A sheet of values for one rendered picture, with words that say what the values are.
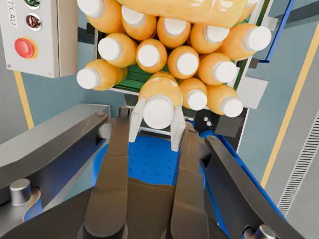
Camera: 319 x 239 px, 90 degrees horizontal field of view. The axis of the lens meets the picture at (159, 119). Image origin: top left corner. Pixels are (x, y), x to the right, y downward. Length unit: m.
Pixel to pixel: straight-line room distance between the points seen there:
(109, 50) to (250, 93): 0.50
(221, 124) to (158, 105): 0.34
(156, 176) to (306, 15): 0.59
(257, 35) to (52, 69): 0.40
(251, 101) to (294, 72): 1.16
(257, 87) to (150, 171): 0.48
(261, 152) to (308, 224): 1.29
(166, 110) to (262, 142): 1.75
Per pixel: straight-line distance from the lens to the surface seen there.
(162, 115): 0.19
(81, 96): 1.67
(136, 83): 0.55
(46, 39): 0.41
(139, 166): 0.41
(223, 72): 0.34
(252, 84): 0.66
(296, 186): 2.45
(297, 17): 0.69
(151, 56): 0.32
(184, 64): 0.32
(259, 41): 0.36
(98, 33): 0.50
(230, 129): 0.52
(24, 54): 0.43
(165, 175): 0.40
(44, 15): 0.41
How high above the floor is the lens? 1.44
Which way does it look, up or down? 69 degrees down
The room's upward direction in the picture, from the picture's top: 175 degrees counter-clockwise
